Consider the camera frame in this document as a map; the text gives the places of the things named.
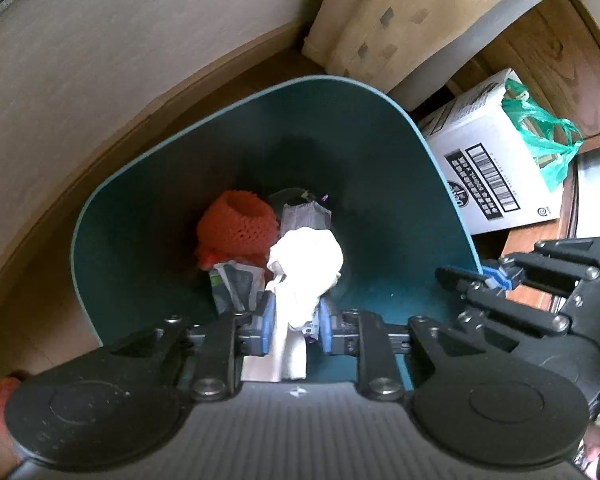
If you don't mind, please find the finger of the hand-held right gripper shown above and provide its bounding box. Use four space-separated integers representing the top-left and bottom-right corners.
435 236 600 301
457 280 576 353

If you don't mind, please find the beige patterned cushion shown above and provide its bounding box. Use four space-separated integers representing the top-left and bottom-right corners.
301 0 516 81

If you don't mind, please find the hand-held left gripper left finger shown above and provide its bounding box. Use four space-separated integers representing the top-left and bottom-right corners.
102 290 278 402

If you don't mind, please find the wooden cabinet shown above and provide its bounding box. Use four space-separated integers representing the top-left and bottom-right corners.
445 0 600 161

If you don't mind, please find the white tissue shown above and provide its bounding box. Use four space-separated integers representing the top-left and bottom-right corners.
241 227 345 383

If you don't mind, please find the purple snack wrapper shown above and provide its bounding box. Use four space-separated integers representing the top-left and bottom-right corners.
279 192 333 241

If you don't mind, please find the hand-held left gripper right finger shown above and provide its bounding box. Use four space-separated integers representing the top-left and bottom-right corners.
317 299 526 402

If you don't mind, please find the teal waste bin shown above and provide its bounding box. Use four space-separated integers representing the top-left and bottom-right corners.
70 75 483 396

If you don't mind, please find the white cardboard box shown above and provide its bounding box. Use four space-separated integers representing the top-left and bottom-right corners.
417 67 563 237

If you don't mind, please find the grey green printed wrapper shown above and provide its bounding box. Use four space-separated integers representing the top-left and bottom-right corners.
209 260 266 317

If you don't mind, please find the green plastic bag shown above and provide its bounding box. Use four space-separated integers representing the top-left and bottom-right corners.
502 78 585 192

